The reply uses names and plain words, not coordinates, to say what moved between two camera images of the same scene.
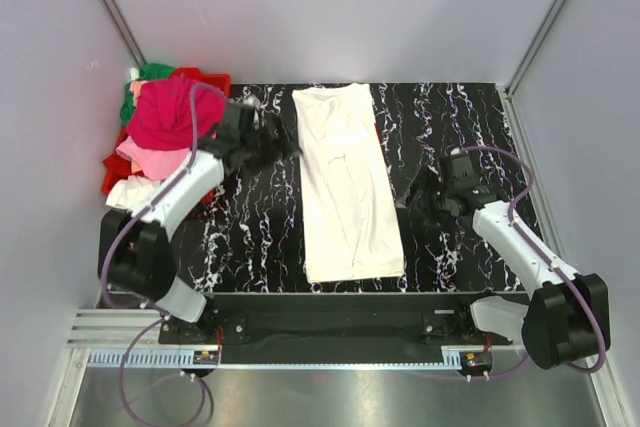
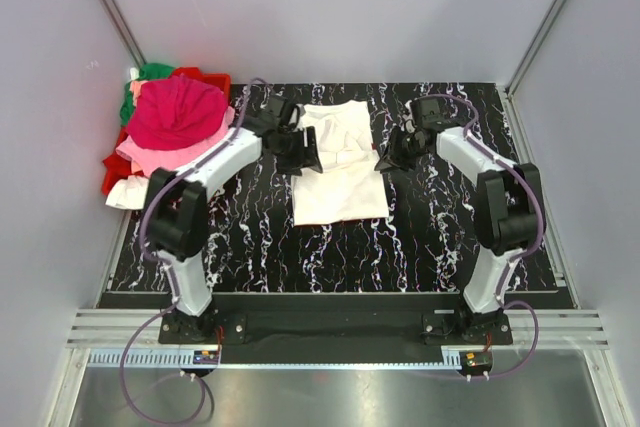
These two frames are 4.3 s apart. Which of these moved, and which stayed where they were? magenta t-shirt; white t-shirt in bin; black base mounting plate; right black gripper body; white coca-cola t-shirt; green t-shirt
Moved: white coca-cola t-shirt; right black gripper body
Stayed: magenta t-shirt; green t-shirt; white t-shirt in bin; black base mounting plate
